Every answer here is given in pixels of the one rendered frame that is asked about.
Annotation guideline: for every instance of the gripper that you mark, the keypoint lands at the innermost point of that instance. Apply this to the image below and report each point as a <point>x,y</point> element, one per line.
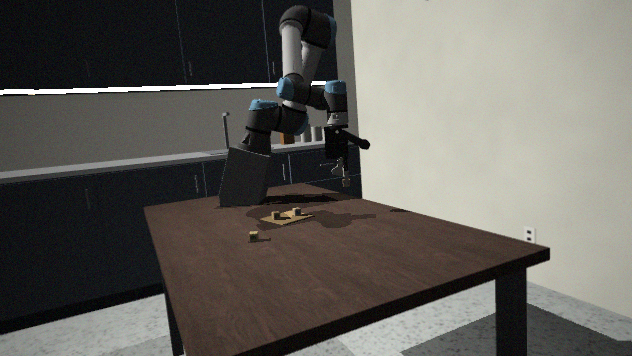
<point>334,151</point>

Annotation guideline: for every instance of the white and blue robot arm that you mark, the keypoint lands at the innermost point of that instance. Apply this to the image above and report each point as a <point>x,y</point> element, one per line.
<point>299,68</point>

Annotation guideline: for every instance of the tan square mat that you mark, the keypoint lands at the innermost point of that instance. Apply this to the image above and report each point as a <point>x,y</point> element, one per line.
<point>287,218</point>

